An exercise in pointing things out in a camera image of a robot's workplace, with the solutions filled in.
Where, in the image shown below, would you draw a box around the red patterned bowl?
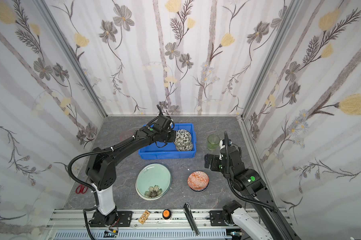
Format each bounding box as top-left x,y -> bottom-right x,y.
187,171 -> 209,192

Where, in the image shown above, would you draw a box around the black white patterned bowl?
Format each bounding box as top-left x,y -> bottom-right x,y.
175,142 -> 193,152

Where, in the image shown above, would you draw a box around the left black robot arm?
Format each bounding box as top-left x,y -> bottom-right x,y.
67,115 -> 176,216

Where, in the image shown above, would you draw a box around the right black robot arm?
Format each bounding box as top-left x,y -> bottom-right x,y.
204,144 -> 300,240

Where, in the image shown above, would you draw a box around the blue plastic bin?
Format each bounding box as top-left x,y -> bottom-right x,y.
138,123 -> 197,160

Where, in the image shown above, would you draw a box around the green glass cup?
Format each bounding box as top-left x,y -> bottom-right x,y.
207,135 -> 220,151

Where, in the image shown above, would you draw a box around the pink glass cup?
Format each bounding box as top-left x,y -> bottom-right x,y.
119,131 -> 134,142

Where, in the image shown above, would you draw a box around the green floral plate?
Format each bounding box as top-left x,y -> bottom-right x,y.
135,164 -> 172,201

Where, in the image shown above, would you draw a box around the orange round button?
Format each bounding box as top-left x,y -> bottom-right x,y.
162,209 -> 172,220

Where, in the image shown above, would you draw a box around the small wooden tag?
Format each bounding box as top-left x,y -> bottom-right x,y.
138,210 -> 151,225

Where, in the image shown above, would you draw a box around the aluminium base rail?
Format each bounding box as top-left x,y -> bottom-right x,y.
45,209 -> 259,240

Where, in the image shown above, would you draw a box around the red handled scissors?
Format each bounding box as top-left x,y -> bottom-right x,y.
75,184 -> 88,195

